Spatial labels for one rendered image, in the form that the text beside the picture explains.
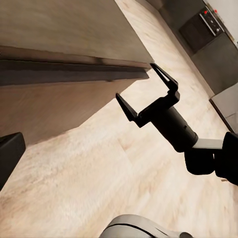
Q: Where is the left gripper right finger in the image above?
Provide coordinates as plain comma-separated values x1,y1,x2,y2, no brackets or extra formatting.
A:
222,132,238,172

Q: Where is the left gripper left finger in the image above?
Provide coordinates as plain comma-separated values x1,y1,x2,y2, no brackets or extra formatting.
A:
0,132,26,190

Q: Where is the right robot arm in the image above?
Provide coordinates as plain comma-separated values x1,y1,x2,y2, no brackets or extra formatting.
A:
116,62,238,185

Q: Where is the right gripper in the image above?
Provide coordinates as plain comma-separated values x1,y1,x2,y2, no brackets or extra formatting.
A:
116,62,190,142

